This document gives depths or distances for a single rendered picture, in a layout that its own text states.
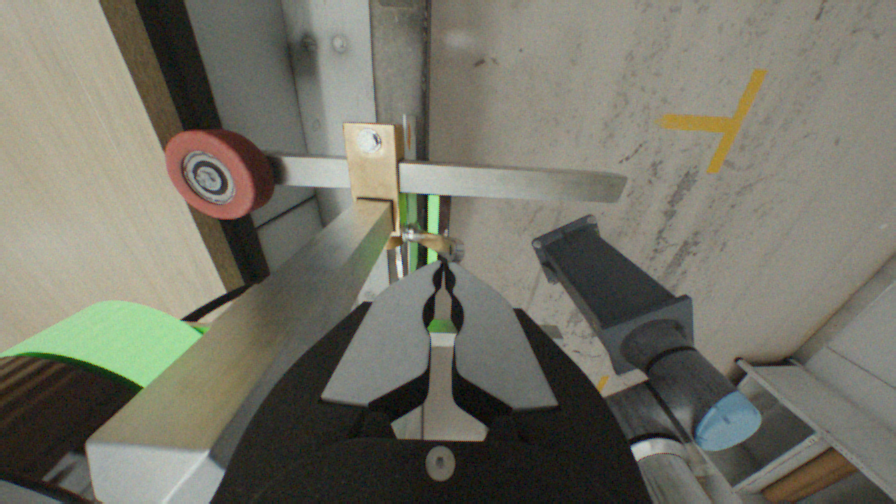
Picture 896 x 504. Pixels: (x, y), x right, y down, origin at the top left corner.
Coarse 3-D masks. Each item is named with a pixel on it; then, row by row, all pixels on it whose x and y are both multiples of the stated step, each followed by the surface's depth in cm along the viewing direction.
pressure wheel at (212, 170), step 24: (168, 144) 20; (192, 144) 20; (216, 144) 20; (240, 144) 21; (168, 168) 21; (192, 168) 21; (216, 168) 21; (240, 168) 21; (264, 168) 23; (192, 192) 22; (216, 192) 22; (240, 192) 22; (264, 192) 23; (216, 216) 23; (240, 216) 23
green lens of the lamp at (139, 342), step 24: (96, 312) 8; (120, 312) 8; (144, 312) 9; (48, 336) 7; (72, 336) 7; (96, 336) 8; (120, 336) 8; (144, 336) 8; (168, 336) 9; (192, 336) 9; (96, 360) 7; (120, 360) 7; (144, 360) 8; (168, 360) 8; (144, 384) 8
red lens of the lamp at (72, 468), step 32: (0, 384) 6; (32, 384) 6; (64, 384) 6; (96, 384) 7; (0, 416) 5; (32, 416) 6; (64, 416) 6; (96, 416) 7; (0, 448) 5; (32, 448) 6; (64, 448) 6; (64, 480) 6
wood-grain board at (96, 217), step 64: (0, 0) 16; (64, 0) 16; (128, 0) 17; (0, 64) 17; (64, 64) 17; (128, 64) 18; (0, 128) 20; (64, 128) 20; (128, 128) 20; (0, 192) 22; (64, 192) 22; (128, 192) 22; (0, 256) 26; (64, 256) 26; (128, 256) 26; (192, 256) 26; (0, 320) 31
